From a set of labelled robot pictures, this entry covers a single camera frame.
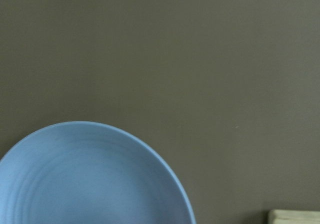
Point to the blue plate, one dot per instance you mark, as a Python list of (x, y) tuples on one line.
[(87, 172)]

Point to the wooden cutting board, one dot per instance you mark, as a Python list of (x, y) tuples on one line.
[(293, 216)]

